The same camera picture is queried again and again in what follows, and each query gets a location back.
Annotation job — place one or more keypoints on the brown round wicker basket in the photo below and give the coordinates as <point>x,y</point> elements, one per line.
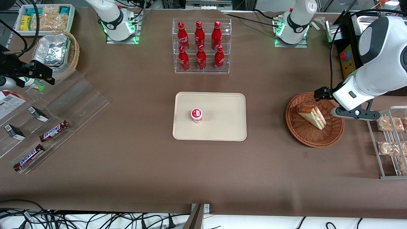
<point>305,133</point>

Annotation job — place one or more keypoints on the brown snickers bar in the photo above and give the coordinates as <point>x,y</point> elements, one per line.
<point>54,131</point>
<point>29,157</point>

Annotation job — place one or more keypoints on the green white small bottle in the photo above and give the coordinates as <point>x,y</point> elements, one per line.
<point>33,83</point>

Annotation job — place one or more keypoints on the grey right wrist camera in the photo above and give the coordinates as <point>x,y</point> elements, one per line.
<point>6,83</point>

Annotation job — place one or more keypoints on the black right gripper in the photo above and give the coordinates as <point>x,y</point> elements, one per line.
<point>16,68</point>

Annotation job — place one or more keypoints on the brown table cover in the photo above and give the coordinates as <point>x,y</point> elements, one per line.
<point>127,165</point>

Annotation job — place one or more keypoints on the beige plastic tray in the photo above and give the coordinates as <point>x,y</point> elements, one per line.
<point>219,124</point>

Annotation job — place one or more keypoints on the aluminium frame profile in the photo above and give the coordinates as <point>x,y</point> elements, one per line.
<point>208,3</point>

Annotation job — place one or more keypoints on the clear acrylic bottle rack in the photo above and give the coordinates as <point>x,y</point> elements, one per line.
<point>206,68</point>

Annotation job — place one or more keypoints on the triangular sandwich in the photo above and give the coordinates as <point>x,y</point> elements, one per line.
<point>313,116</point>

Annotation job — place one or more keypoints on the red emergency button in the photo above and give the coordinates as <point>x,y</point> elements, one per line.
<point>344,56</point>

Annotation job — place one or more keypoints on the clear bag of crackers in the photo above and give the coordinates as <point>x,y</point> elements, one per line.
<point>51,11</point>
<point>60,21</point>
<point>41,23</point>

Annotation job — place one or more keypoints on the clear bag brown snack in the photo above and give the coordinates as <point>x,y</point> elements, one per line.
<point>390,124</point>
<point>405,122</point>
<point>389,148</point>
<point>403,165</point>

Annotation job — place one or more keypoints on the metal right arm base frame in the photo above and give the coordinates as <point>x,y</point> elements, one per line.
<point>136,25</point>

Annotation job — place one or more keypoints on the red white paper box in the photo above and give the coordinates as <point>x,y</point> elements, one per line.
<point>9,103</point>

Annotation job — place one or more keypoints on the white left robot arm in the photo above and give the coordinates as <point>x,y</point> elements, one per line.
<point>381,47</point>

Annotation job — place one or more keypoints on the small black white box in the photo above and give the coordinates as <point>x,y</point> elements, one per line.
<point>38,114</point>
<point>14,132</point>

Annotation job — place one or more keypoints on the silver foil container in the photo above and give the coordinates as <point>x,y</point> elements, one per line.
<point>52,49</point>

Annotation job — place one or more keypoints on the tan wicker basket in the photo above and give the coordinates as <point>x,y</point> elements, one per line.
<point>73,54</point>

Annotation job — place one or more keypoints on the red cola bottle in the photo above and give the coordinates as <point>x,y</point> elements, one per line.
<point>199,31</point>
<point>201,60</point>
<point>216,33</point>
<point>183,60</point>
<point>219,60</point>
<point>182,33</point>

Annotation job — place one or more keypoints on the silver metal clamp block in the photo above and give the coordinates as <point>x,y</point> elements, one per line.
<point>329,31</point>

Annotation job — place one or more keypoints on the metal bracket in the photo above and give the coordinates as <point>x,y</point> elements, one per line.
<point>206,208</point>

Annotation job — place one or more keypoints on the red white yogurt cup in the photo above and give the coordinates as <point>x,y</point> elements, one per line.
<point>196,115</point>

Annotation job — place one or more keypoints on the yellow snack packet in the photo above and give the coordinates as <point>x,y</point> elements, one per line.
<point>25,23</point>

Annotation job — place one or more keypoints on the teal snack packet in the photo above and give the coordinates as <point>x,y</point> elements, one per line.
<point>31,12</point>
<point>65,10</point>

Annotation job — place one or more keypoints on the white plastic bin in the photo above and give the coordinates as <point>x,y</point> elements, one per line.
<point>71,19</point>

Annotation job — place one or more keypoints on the clear acrylic stepped display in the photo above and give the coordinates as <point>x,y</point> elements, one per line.
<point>79,105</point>

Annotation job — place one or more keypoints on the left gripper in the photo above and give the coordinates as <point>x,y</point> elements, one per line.
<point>324,92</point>

